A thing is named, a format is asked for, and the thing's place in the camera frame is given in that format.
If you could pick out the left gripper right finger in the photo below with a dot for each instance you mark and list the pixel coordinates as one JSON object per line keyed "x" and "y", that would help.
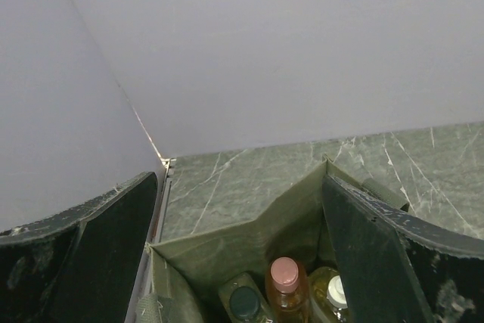
{"x": 396, "y": 267}

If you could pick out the amber liquid clear bottle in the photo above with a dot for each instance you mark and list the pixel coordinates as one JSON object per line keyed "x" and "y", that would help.
{"x": 327, "y": 297}

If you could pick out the olive canvas bag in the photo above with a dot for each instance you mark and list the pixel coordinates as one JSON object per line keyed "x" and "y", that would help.
{"x": 186, "y": 273}

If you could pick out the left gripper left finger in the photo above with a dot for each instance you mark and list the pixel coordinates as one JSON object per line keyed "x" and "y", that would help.
{"x": 79, "y": 265}

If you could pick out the orange bottle pink cap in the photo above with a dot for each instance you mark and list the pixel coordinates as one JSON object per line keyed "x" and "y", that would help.
{"x": 287, "y": 290}

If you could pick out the tall clear square bottle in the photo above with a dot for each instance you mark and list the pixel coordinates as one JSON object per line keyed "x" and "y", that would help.
{"x": 243, "y": 300}

